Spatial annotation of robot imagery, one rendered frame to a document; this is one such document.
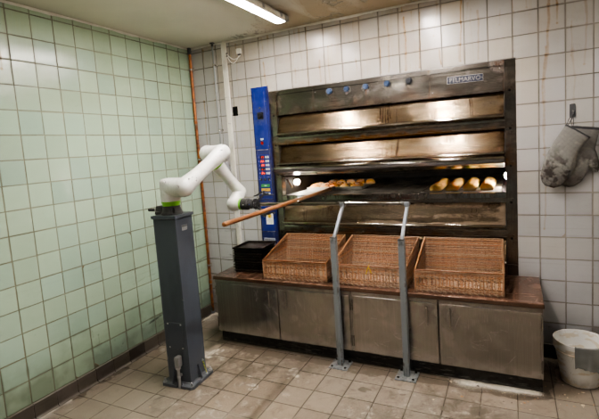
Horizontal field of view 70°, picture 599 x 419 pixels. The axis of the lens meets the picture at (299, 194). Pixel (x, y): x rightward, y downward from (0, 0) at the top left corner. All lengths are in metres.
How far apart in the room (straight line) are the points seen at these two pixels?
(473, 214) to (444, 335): 0.91
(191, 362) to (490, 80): 2.87
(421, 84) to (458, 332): 1.78
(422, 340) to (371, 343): 0.37
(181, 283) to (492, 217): 2.24
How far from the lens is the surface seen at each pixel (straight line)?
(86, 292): 3.50
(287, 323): 3.49
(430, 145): 3.41
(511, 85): 3.38
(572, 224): 3.43
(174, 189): 2.93
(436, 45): 3.46
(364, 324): 3.23
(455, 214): 3.43
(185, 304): 3.14
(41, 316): 3.34
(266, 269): 3.55
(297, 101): 3.77
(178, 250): 3.03
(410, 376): 3.25
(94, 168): 3.50
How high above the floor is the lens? 1.59
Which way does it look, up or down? 6 degrees down
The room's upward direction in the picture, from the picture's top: 4 degrees counter-clockwise
